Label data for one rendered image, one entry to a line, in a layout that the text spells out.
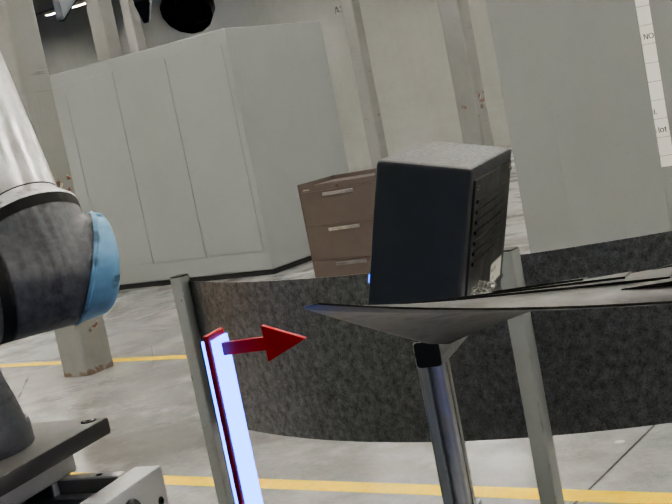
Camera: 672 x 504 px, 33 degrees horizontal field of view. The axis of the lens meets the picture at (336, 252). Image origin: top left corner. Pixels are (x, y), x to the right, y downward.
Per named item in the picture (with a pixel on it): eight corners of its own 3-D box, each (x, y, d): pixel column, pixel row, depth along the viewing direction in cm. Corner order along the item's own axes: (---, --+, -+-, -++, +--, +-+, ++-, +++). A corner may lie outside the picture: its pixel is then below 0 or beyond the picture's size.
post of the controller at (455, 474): (470, 511, 126) (438, 338, 124) (444, 513, 127) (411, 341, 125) (476, 501, 129) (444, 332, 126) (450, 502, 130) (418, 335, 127)
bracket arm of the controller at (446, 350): (443, 366, 124) (438, 339, 123) (416, 369, 125) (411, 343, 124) (485, 316, 146) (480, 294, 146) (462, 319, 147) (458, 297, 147)
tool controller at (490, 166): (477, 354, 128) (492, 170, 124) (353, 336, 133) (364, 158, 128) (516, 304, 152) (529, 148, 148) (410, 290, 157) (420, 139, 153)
